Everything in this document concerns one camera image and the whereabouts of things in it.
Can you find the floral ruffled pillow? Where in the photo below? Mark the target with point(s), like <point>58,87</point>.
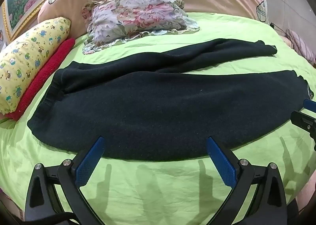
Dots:
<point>138,15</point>

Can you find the gold framed landscape painting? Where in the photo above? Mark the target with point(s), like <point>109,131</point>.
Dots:
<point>22,0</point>

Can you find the yellow cartoon print pillow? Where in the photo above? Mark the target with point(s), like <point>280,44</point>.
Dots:
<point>29,54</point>

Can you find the pink striped cloth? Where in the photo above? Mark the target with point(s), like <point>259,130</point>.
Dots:
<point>300,42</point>

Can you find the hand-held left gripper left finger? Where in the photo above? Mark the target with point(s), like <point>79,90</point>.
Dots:
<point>88,163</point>

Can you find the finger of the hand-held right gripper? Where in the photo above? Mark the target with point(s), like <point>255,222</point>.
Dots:
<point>310,105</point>
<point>302,119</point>

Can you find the light green bed sheet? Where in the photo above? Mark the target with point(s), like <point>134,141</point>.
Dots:
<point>172,190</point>

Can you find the red knitted cloth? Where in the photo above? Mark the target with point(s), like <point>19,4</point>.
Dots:
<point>49,67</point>

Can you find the black pants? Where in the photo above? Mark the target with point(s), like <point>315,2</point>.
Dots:
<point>148,116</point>

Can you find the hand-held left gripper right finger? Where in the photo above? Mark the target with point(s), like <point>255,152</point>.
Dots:
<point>222,163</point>

